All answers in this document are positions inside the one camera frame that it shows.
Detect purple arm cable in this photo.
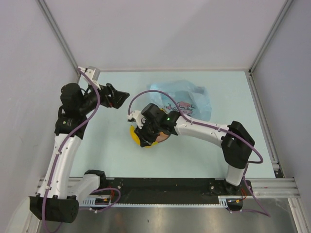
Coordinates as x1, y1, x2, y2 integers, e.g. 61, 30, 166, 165
127, 90, 272, 218
42, 67, 121, 233

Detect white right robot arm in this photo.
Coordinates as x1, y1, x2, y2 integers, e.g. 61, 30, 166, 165
127, 103, 255, 195

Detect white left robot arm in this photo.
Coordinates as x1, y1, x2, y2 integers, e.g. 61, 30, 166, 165
30, 83, 130, 223

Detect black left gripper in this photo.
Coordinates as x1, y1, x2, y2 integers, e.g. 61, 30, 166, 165
78, 80, 129, 115

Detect pink fake peach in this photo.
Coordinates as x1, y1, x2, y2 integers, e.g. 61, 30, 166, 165
156, 132, 170, 143

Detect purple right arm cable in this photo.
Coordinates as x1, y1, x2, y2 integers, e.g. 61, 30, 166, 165
127, 90, 272, 218

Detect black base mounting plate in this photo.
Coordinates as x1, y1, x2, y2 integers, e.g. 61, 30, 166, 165
106, 178, 252, 205

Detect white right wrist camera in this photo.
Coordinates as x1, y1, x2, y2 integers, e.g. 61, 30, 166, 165
127, 110, 146, 129

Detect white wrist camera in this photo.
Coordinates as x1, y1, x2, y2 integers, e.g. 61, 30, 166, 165
127, 110, 146, 129
78, 66, 101, 89

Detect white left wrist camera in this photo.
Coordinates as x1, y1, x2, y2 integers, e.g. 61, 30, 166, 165
78, 66, 101, 89

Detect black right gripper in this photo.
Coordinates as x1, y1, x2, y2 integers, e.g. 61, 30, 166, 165
134, 119, 161, 147

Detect light blue cartoon plastic bag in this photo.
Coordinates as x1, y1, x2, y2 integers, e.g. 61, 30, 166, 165
147, 80, 212, 121

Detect yellow fake banana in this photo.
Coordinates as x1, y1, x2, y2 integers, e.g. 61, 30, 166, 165
130, 126, 158, 148

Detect light blue cable duct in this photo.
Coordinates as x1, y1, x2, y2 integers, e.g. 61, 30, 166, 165
80, 196, 230, 208

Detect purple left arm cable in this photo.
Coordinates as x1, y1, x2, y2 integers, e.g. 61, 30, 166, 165
42, 67, 121, 233

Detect aluminium frame rail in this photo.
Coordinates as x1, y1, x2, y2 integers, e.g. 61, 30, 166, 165
35, 177, 299, 197

